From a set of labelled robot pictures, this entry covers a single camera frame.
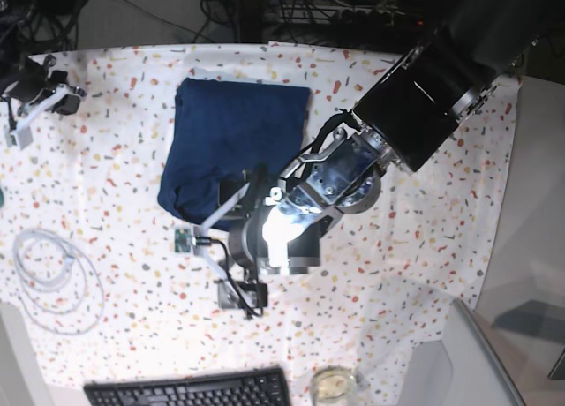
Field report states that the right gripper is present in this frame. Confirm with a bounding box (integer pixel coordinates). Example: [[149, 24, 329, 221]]
[[6, 55, 84, 149]]

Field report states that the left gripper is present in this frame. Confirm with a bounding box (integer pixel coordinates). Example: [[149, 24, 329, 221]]
[[174, 165, 321, 316]]

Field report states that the dark blue t-shirt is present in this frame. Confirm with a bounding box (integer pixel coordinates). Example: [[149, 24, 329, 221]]
[[157, 79, 311, 224]]

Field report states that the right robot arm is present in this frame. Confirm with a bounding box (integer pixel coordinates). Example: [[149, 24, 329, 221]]
[[1, 0, 88, 149]]

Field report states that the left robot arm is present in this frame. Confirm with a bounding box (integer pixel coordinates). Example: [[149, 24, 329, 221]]
[[175, 0, 564, 319]]

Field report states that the black computer keyboard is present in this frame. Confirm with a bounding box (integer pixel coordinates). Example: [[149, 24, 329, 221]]
[[83, 367, 291, 406]]

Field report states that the terrazzo patterned table cloth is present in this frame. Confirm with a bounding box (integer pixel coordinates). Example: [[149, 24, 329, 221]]
[[1, 43, 521, 405]]

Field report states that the clear glass jar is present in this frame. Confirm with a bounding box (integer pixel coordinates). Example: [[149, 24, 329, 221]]
[[310, 366, 358, 406]]

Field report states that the grey monitor edge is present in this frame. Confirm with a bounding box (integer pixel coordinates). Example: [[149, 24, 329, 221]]
[[442, 300, 525, 406]]

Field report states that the coiled white cable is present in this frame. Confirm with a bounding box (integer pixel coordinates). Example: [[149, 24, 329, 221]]
[[11, 228, 106, 336]]

